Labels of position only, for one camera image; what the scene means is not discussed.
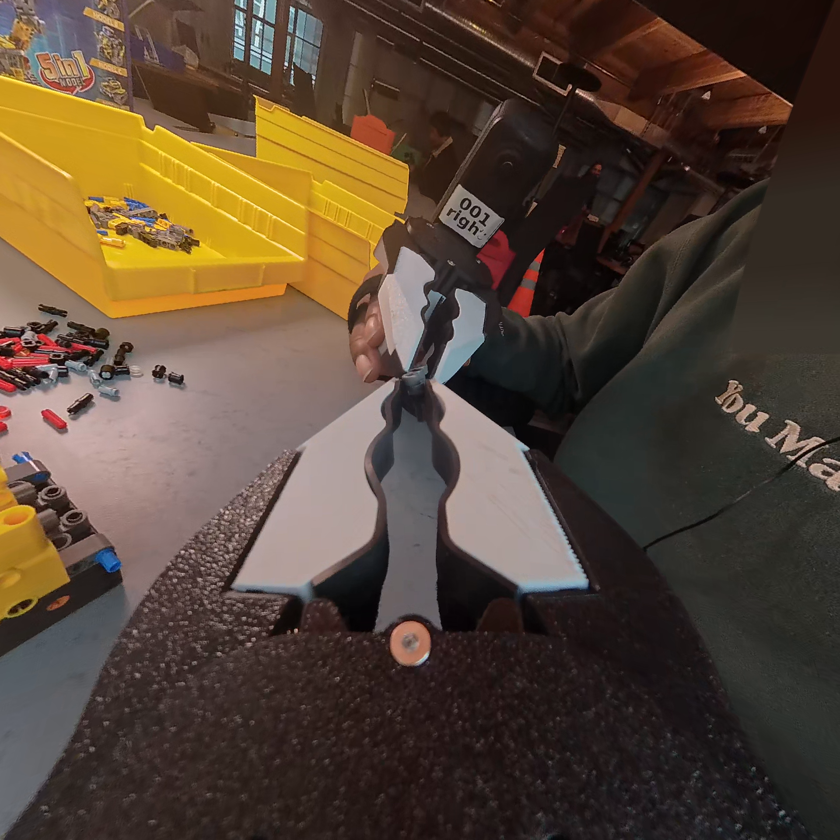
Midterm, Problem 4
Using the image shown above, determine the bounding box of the black angled panel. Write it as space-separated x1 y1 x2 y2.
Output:
130 61 219 137

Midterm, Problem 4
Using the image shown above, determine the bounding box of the yellow plastic storage bin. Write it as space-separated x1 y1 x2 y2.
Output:
0 74 311 320
192 96 410 322

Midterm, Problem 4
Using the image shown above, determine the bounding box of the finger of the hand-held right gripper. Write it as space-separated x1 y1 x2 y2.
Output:
381 248 439 380
432 287 489 385

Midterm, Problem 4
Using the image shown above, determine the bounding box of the paned window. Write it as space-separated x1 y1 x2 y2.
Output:
231 0 325 88

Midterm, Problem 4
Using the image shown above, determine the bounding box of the orange plastic bin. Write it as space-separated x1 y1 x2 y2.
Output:
350 113 397 158

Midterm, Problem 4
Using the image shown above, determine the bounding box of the person's right hand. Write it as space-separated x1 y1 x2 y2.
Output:
348 298 401 384

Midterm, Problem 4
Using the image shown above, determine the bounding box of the orange traffic cone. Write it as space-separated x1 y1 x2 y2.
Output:
507 247 547 317

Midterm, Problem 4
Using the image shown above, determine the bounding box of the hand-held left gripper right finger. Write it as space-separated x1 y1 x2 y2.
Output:
425 382 592 632

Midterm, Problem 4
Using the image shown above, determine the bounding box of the colourful lego set box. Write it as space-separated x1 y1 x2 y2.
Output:
0 0 137 114

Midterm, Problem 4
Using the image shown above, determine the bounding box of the red plastic canister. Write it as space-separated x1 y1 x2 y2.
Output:
481 228 521 291

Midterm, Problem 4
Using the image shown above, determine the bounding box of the grey lego connector piece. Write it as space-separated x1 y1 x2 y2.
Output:
400 368 429 422

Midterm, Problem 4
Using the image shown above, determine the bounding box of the pile of grey blue lego parts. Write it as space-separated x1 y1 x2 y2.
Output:
84 194 202 257

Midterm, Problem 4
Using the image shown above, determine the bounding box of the person's green hoodie torso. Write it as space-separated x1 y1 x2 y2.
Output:
556 176 840 840

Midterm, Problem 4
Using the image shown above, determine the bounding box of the pile of small lego pins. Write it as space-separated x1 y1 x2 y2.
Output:
0 302 187 435

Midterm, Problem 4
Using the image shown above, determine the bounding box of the black earphone cable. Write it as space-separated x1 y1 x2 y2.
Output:
642 435 840 552

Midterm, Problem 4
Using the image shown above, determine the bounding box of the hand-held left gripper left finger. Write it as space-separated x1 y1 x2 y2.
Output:
230 381 408 634

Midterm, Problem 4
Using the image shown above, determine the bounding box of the yellow lego vehicle model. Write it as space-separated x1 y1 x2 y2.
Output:
0 450 126 658

